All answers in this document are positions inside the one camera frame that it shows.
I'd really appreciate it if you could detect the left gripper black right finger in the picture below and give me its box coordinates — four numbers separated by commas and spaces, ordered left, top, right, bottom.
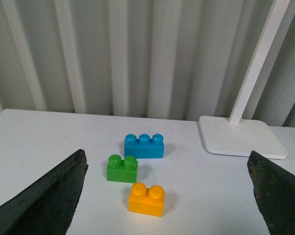
247, 151, 295, 235

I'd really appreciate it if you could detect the green two-stud block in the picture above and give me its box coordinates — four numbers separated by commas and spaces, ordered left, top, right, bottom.
106, 154, 138, 183

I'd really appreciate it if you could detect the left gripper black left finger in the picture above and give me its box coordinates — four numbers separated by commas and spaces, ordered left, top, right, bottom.
0, 149, 88, 235

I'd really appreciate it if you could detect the yellow two-stud block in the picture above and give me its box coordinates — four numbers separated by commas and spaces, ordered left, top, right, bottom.
128, 182, 165, 217

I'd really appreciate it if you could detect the blue three-stud block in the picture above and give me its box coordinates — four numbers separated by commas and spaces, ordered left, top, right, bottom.
124, 134, 164, 159

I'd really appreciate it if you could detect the white desk lamp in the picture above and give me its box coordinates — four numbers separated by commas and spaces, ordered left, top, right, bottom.
199, 0, 295, 160

